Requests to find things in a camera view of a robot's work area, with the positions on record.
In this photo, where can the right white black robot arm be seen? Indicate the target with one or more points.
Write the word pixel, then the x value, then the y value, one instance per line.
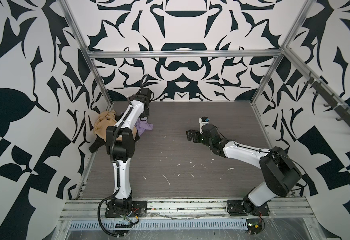
pixel 279 171

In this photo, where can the white slotted cable duct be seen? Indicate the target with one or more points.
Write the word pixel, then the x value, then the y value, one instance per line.
pixel 184 224

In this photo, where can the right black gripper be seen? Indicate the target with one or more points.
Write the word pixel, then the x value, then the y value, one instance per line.
pixel 192 132

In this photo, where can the tan cloth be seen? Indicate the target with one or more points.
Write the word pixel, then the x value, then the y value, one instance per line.
pixel 105 119

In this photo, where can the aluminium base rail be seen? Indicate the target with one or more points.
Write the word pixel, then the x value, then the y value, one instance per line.
pixel 86 209

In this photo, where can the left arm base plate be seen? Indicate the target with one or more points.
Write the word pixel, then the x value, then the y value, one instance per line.
pixel 116 208

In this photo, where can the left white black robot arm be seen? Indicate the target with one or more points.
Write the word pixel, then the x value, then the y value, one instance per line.
pixel 121 158

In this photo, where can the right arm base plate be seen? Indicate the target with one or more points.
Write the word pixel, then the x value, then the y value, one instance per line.
pixel 246 208

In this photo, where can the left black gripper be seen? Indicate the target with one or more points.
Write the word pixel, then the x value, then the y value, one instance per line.
pixel 147 115

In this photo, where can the purple cloth shirt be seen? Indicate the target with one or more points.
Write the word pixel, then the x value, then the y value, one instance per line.
pixel 143 126

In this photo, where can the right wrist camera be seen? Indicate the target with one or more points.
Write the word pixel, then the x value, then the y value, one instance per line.
pixel 202 122

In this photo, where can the aluminium frame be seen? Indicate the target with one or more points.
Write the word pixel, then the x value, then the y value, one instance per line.
pixel 283 52

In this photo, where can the black wall hook rack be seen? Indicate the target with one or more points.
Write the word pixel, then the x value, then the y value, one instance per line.
pixel 332 100

